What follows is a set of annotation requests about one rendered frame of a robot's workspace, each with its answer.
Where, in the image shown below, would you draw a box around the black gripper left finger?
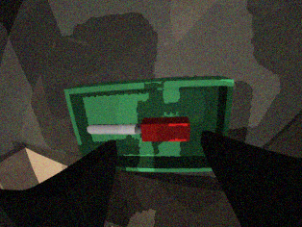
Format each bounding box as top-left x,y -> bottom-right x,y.
0,139 -> 117,227

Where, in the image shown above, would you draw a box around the green tray rim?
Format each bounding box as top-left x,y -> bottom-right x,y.
64,76 -> 234,172

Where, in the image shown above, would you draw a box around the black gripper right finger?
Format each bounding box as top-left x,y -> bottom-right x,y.
201,130 -> 302,227

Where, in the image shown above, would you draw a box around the green tray floor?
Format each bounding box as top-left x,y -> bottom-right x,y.
82,86 -> 219,157

